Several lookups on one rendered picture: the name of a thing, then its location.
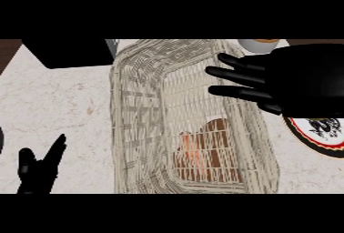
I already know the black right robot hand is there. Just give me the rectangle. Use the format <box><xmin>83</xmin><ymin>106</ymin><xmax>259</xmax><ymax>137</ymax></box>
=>
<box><xmin>204</xmin><ymin>43</ymin><xmax>344</xmax><ymax>119</ymax></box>

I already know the black rounded object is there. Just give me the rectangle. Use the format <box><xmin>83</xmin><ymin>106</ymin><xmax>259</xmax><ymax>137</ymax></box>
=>
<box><xmin>0</xmin><ymin>127</ymin><xmax>6</xmax><ymax>155</ymax></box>

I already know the black appliance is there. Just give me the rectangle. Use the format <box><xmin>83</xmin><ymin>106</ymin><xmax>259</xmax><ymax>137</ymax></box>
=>
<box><xmin>21</xmin><ymin>38</ymin><xmax>116</xmax><ymax>70</ymax></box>

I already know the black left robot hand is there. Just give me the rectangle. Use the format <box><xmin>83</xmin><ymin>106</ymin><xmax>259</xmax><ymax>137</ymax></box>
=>
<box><xmin>17</xmin><ymin>133</ymin><xmax>68</xmax><ymax>195</ymax></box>

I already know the orange brown sweet potato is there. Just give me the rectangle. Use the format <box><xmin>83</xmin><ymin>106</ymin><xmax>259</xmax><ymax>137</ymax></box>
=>
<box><xmin>173</xmin><ymin>117</ymin><xmax>247</xmax><ymax>185</ymax></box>

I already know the white plate red black rim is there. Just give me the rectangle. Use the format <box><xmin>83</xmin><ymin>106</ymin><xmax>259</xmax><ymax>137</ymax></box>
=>
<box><xmin>281</xmin><ymin>116</ymin><xmax>344</xmax><ymax>159</ymax></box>

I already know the pale wicker basket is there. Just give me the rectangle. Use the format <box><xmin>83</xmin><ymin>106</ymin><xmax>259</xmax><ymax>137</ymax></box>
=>
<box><xmin>110</xmin><ymin>38</ymin><xmax>281</xmax><ymax>195</ymax></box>

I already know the white cup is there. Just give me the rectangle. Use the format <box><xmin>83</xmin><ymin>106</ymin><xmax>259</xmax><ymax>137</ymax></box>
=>
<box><xmin>237</xmin><ymin>38</ymin><xmax>283</xmax><ymax>55</ymax></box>

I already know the grey metal object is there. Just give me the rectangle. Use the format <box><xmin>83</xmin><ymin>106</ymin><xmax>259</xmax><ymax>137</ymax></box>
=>
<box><xmin>104</xmin><ymin>38</ymin><xmax>122</xmax><ymax>59</ymax></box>

